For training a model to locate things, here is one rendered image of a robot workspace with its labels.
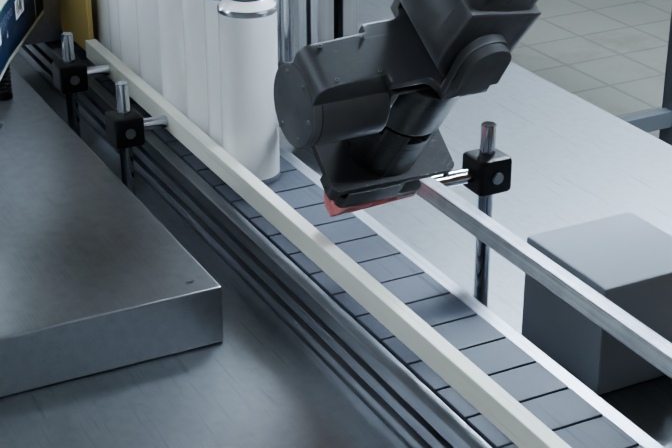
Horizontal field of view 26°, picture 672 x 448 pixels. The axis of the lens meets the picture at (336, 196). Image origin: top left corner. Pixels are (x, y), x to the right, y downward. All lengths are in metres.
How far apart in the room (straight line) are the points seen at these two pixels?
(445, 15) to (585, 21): 3.83
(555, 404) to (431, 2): 0.28
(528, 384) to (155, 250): 0.34
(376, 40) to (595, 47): 3.56
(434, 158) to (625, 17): 3.75
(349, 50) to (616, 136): 0.67
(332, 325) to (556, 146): 0.51
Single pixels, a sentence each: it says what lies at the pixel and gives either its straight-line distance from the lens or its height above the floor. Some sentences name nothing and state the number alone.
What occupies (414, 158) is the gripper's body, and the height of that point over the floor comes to 1.00.
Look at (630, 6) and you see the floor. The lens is 4.92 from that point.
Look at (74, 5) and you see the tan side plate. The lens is 1.63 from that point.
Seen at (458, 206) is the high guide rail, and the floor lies 0.96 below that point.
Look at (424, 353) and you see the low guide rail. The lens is 0.99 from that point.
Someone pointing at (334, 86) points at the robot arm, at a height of 1.09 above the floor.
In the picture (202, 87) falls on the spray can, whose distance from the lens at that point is 1.37.
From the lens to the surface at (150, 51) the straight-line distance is 1.45.
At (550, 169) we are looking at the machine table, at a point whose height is 0.83.
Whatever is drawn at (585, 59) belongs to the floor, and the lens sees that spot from 4.38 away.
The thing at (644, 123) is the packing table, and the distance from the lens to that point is 3.40.
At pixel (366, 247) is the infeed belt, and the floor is 0.88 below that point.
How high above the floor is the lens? 1.41
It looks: 24 degrees down
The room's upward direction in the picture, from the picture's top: straight up
